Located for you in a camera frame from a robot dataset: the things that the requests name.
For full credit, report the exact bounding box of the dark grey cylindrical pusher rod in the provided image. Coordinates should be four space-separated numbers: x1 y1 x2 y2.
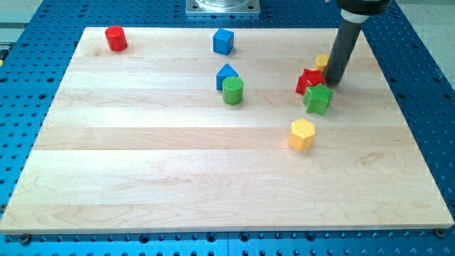
324 9 369 85

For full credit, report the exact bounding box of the yellow block behind star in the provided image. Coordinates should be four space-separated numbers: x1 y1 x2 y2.
314 54 329 75

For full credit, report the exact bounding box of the red star block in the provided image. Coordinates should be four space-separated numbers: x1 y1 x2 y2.
296 68 326 95

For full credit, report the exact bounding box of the green star block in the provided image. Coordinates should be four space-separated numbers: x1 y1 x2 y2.
303 83 334 115

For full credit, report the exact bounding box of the yellow hexagon block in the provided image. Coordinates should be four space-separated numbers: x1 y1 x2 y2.
288 119 316 151

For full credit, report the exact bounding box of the blue cube block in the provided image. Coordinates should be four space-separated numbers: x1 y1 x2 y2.
213 28 234 55

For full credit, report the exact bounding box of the blue triangle block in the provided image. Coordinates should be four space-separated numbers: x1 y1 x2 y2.
216 63 238 91

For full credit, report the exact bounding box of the green cylinder block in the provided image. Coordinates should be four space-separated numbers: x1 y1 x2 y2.
223 76 244 105

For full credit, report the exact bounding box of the light wooden board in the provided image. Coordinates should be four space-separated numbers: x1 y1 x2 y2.
1 27 454 234

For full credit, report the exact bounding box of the red cylinder block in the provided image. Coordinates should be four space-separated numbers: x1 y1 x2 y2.
105 26 128 52

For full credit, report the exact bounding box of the blue perforated metal table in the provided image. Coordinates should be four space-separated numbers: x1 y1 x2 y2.
1 1 454 255

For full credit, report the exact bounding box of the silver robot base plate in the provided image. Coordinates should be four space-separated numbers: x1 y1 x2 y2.
185 0 261 16

